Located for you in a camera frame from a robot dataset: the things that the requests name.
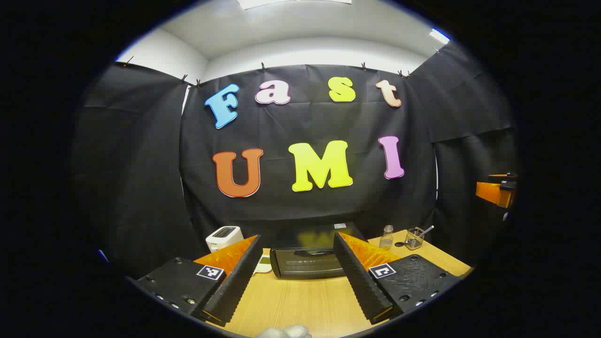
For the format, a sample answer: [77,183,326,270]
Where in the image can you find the black electric oven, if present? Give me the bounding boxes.
[270,222,367,280]

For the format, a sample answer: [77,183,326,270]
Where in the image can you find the white toaster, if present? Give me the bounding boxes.
[206,226,245,253]

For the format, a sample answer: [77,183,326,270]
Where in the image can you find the clear glass cup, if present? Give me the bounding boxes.
[405,227,425,250]

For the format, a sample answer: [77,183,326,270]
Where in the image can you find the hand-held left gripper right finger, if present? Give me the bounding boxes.
[332,231,463,325]

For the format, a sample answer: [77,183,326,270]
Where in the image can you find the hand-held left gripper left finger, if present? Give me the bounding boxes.
[136,235,263,328]

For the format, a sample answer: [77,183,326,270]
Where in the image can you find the white divided plate with beans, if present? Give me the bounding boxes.
[254,253,274,275]

